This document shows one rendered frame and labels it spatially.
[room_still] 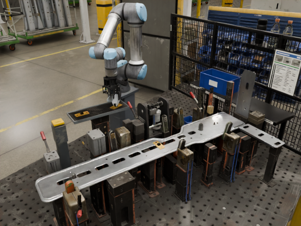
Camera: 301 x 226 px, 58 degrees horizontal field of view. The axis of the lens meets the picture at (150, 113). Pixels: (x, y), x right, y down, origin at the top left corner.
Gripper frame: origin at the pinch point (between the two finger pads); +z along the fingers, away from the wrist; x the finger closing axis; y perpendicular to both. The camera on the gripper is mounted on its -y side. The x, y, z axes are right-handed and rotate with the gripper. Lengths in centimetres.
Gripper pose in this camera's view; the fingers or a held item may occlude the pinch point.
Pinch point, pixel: (115, 103)
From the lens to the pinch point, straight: 177.7
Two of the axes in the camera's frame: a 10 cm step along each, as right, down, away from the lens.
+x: 7.8, 2.9, -5.5
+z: 0.0, 8.9, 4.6
